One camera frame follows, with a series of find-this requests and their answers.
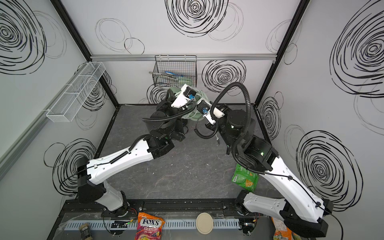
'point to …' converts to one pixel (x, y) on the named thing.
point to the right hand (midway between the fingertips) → (213, 101)
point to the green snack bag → (245, 178)
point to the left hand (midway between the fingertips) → (165, 91)
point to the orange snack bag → (283, 232)
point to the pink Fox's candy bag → (149, 227)
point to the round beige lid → (204, 223)
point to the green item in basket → (189, 81)
